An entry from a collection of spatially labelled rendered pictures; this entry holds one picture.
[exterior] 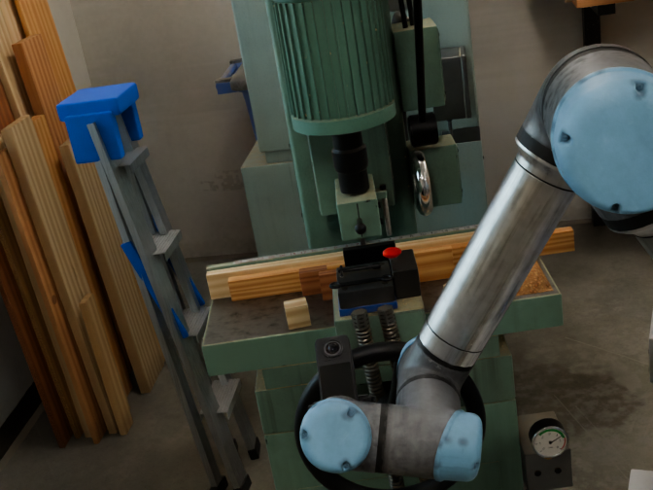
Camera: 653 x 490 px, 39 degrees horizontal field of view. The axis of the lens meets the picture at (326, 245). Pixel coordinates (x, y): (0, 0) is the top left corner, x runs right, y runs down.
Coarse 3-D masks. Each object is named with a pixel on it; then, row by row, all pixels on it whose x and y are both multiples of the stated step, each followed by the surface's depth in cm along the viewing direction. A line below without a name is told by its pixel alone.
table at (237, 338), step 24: (432, 288) 161; (552, 288) 154; (216, 312) 165; (240, 312) 164; (264, 312) 162; (312, 312) 159; (528, 312) 153; (552, 312) 153; (216, 336) 157; (240, 336) 155; (264, 336) 154; (288, 336) 154; (312, 336) 154; (216, 360) 155; (240, 360) 155; (264, 360) 156; (288, 360) 156; (312, 360) 156; (360, 384) 147
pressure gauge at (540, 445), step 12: (540, 420) 156; (552, 420) 156; (540, 432) 154; (552, 432) 155; (564, 432) 154; (540, 444) 156; (552, 444) 156; (564, 444) 156; (540, 456) 156; (552, 456) 156
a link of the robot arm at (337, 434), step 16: (336, 400) 99; (352, 400) 107; (304, 416) 101; (320, 416) 96; (336, 416) 96; (352, 416) 97; (368, 416) 99; (304, 432) 97; (320, 432) 96; (336, 432) 96; (352, 432) 96; (368, 432) 96; (304, 448) 97; (320, 448) 96; (336, 448) 96; (352, 448) 96; (368, 448) 97; (320, 464) 96; (336, 464) 96; (352, 464) 96; (368, 464) 98
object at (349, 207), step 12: (336, 180) 169; (372, 180) 166; (336, 192) 163; (360, 192) 161; (372, 192) 160; (336, 204) 158; (348, 204) 157; (360, 204) 157; (372, 204) 157; (348, 216) 158; (360, 216) 158; (372, 216) 158; (348, 228) 159; (372, 228) 159
